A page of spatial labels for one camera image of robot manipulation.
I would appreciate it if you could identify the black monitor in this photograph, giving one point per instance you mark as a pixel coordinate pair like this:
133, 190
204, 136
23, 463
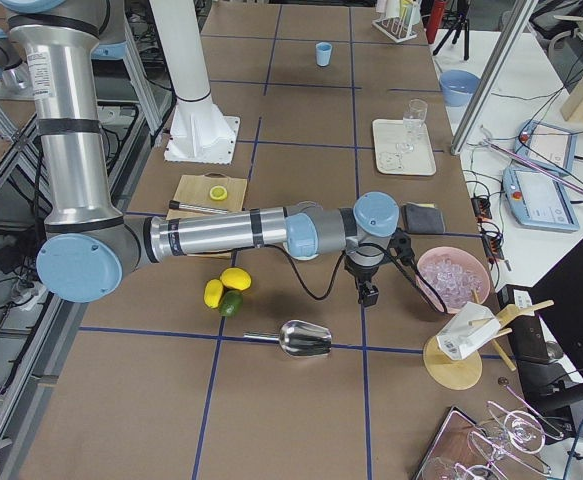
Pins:
563, 285

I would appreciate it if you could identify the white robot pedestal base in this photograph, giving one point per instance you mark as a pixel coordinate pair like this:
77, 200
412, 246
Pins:
199, 132

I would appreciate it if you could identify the grey folded cloth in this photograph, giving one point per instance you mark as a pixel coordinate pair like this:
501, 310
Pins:
421, 219

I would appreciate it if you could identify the steel ice scoop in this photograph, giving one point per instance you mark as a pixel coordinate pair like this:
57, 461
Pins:
298, 338

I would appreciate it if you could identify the clear wine glass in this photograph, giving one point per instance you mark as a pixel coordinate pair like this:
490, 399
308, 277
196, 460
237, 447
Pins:
413, 121

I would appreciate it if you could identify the half lemon slice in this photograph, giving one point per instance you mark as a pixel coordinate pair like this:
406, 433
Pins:
218, 193

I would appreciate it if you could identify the cream bear tray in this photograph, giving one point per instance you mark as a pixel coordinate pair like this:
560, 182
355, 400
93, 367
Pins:
397, 154

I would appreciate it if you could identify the wooden cutting board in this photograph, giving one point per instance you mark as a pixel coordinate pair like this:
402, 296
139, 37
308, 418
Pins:
195, 190

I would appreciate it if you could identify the wine glasses on tray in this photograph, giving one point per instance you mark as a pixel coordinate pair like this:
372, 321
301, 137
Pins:
506, 445

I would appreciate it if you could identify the aluminium frame post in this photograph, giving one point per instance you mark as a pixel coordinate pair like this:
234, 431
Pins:
518, 20

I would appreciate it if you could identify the blue bowl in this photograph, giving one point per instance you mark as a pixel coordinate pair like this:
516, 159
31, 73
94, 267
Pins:
458, 87

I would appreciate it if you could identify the black camera tripod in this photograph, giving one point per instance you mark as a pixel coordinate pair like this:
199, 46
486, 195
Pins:
460, 26

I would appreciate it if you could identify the green lime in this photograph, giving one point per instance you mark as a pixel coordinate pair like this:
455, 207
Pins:
231, 303

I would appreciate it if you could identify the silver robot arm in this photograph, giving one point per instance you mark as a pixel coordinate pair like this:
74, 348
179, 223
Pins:
91, 246

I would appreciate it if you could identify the pink bowl with ice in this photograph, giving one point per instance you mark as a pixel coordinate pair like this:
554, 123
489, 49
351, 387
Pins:
453, 275

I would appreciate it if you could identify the white wire cup rack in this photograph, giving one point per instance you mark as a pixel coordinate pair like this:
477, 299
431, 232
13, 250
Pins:
397, 19

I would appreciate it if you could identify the yellow lemon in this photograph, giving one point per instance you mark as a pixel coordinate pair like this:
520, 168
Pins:
213, 293
236, 278

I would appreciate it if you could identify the light blue cup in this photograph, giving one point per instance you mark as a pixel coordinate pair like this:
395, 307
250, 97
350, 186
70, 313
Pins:
323, 52

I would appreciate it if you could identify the steel muddler black tip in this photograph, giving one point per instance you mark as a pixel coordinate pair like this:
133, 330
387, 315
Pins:
181, 206

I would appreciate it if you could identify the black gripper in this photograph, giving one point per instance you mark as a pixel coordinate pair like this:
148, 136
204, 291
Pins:
364, 273

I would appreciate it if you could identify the blue teach pendant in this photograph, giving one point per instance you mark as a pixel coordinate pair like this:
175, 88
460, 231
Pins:
537, 201
550, 146

